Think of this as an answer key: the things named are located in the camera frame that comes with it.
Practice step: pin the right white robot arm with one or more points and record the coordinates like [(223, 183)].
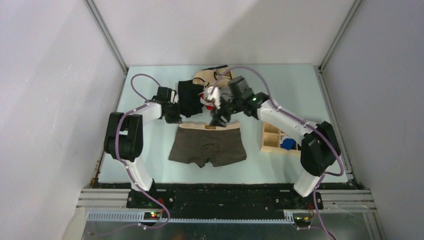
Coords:
[(319, 147)]

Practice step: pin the beige underwear black trim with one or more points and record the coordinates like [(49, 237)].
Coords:
[(208, 76)]

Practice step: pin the left circuit board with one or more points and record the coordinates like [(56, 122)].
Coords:
[(152, 215)]

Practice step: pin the wooden compartment box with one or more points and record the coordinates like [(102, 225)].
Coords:
[(270, 141)]

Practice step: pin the right circuit board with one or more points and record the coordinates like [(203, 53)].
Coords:
[(302, 222)]

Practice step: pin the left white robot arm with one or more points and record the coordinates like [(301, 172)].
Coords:
[(124, 138)]

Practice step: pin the rolled blue underwear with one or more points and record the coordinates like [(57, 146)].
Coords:
[(288, 144)]

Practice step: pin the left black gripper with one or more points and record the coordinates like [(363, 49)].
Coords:
[(176, 118)]

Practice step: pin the brown boxer briefs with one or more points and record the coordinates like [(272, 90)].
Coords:
[(200, 144)]

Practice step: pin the aluminium frame rail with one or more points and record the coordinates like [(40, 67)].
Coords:
[(109, 203)]

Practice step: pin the red white underwear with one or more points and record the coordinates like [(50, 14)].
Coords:
[(209, 105)]

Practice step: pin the circuit board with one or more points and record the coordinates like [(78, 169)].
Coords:
[(302, 222), (152, 215)]

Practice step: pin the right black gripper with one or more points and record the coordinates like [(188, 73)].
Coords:
[(216, 120)]

